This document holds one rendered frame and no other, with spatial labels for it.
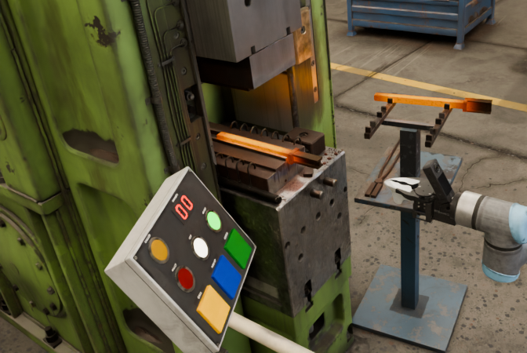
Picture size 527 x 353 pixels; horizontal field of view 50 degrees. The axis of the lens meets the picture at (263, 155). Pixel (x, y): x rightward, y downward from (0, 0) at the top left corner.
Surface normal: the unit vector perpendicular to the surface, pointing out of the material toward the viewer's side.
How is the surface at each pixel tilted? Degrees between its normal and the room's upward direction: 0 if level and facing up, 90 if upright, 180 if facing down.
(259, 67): 90
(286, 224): 90
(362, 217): 0
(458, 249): 0
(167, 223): 60
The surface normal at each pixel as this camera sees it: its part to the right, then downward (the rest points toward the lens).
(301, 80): 0.78, 0.22
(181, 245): 0.77, -0.43
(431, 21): -0.62, 0.45
